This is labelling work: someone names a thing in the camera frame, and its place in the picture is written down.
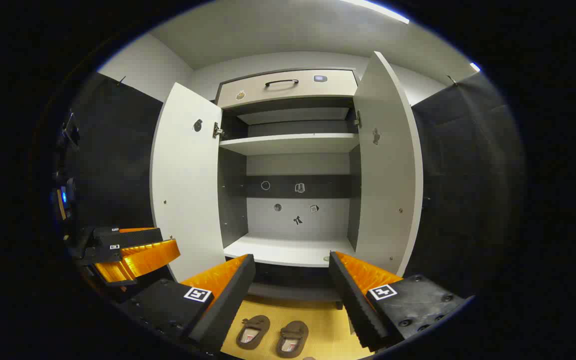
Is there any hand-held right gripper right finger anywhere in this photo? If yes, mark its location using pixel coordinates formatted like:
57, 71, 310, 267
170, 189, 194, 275
329, 251, 468, 352

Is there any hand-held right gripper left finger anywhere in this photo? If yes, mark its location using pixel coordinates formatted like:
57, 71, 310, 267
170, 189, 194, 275
120, 254, 257, 356

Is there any brown fuzzy shoe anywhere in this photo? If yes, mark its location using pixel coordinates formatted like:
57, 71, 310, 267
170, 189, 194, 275
236, 315, 271, 350
276, 320, 309, 359

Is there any white shoe cabinet door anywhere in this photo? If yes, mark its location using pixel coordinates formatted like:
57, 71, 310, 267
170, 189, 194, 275
149, 82, 226, 282
353, 51, 424, 277

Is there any white shoe cabinet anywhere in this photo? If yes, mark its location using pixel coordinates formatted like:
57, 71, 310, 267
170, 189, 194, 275
149, 51, 424, 303

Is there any thin white cabinet shelf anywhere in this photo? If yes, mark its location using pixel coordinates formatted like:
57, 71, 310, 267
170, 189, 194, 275
237, 107, 351, 126

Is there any beige cabinet drawer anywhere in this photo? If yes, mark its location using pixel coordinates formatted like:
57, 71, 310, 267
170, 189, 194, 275
216, 69, 358, 110

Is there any black backdrop cloth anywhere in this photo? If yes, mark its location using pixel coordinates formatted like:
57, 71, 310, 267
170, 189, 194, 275
410, 70, 526, 301
63, 72, 163, 241

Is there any long ceiling light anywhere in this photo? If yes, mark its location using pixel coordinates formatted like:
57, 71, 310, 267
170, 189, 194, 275
340, 0, 411, 25

